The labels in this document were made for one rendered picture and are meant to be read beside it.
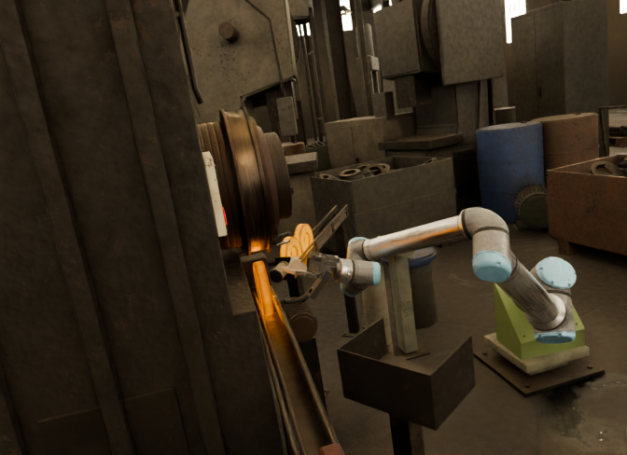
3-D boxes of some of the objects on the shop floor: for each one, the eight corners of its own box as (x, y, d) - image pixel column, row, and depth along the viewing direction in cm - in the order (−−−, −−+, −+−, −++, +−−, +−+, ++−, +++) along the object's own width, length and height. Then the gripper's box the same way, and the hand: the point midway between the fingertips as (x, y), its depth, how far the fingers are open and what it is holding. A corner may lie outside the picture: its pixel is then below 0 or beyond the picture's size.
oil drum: (561, 218, 456) (557, 119, 436) (520, 207, 512) (515, 120, 493) (615, 206, 467) (614, 110, 447) (570, 197, 524) (567, 111, 504)
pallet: (671, 139, 781) (672, 119, 774) (620, 147, 779) (620, 127, 772) (620, 135, 898) (620, 117, 891) (577, 143, 897) (576, 125, 890)
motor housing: (304, 436, 206) (285, 317, 195) (295, 407, 227) (275, 298, 216) (334, 428, 209) (316, 310, 197) (322, 400, 230) (304, 292, 218)
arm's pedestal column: (542, 337, 256) (541, 322, 254) (605, 373, 218) (605, 357, 216) (473, 356, 248) (472, 341, 246) (525, 397, 210) (524, 380, 208)
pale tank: (298, 175, 1014) (260, -64, 915) (289, 172, 1102) (255, -49, 1003) (340, 168, 1032) (308, -69, 933) (328, 165, 1119) (299, -52, 1020)
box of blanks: (362, 275, 384) (349, 177, 367) (312, 255, 457) (299, 172, 440) (461, 242, 429) (453, 153, 412) (401, 228, 501) (393, 152, 484)
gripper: (336, 254, 190) (281, 248, 184) (342, 260, 181) (285, 254, 176) (332, 275, 191) (278, 270, 186) (339, 282, 182) (282, 277, 177)
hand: (284, 270), depth 181 cm, fingers closed
